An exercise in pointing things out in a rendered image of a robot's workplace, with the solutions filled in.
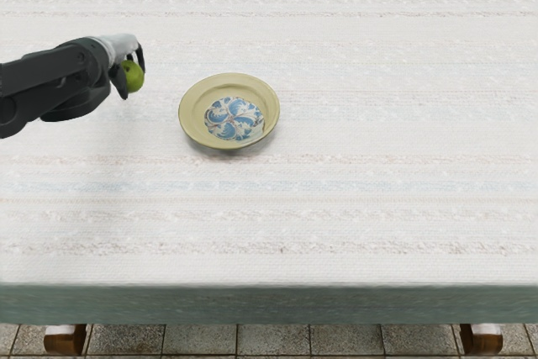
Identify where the beige plate with blue pattern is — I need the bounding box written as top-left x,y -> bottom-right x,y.
177,72 -> 282,153

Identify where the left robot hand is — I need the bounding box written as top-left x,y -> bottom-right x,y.
98,33 -> 146,101

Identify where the green round fruit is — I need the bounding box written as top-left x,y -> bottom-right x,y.
120,60 -> 145,94

